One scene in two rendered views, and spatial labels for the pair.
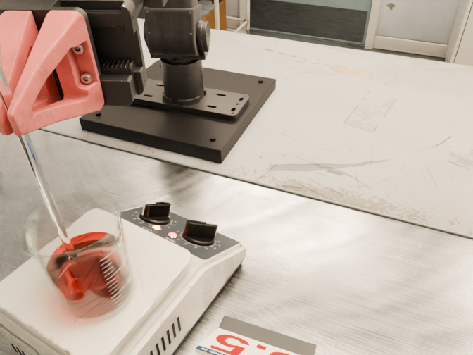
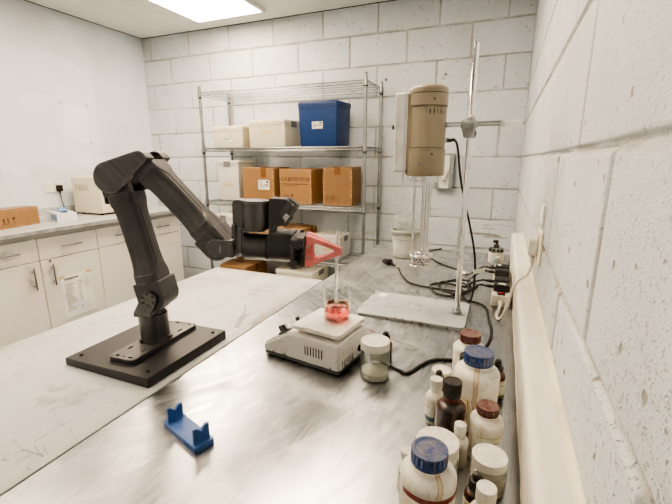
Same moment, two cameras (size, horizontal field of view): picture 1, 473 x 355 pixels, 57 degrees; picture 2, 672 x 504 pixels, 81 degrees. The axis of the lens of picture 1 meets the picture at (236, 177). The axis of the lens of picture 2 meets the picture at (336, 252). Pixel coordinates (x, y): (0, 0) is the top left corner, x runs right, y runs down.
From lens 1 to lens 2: 96 cm
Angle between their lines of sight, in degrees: 82
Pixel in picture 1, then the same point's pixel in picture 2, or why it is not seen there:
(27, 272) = (328, 331)
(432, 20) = not seen: outside the picture
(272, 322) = not seen: hidden behind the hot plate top
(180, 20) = (172, 280)
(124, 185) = (230, 364)
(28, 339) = (350, 338)
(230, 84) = not seen: hidden behind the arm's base
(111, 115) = (154, 366)
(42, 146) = (160, 402)
